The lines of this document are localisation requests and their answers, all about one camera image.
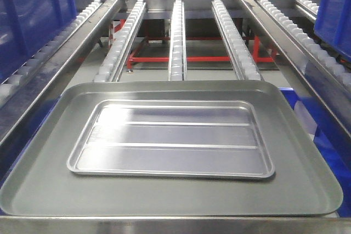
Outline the steel divider rail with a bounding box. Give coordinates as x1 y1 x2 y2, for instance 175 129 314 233
236 0 350 140
1 0 123 144

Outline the blue crate upper left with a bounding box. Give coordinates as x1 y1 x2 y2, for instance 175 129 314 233
1 0 76 81

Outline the blue bin under tray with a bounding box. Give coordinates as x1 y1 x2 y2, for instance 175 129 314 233
280 88 350 217

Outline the left steel divider rail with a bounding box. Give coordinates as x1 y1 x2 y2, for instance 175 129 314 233
1 0 123 144

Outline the red metal floor frame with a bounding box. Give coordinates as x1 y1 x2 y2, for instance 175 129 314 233
126 19 277 70

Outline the right centre roller track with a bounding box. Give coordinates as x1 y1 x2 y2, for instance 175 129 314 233
212 0 263 81

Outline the middle roller track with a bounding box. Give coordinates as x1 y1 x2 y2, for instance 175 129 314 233
168 0 187 81

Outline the blue crate upper right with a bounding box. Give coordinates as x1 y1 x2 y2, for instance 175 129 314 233
314 0 350 61

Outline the left centre roller track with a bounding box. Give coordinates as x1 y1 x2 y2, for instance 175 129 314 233
93 0 146 83

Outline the far left roller track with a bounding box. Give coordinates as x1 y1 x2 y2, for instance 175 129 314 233
1 0 102 106

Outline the small silver metal tray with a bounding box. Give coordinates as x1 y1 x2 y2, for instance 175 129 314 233
67 99 275 180

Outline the far right roller track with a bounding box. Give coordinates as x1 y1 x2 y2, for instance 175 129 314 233
257 0 350 91

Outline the right steel divider rail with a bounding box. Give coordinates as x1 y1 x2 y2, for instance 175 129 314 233
236 0 350 140

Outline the front steel shelf edge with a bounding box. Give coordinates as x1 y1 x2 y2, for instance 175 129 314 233
1 216 350 233

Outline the roller track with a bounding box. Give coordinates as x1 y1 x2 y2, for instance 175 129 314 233
93 0 146 83
1 0 102 106
257 0 350 91
168 0 187 81
212 0 263 81

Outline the blue crate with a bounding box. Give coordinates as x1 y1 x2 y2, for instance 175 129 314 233
1 0 76 81
314 0 350 61

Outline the large grey serving tray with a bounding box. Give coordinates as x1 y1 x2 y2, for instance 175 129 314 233
1 81 343 216

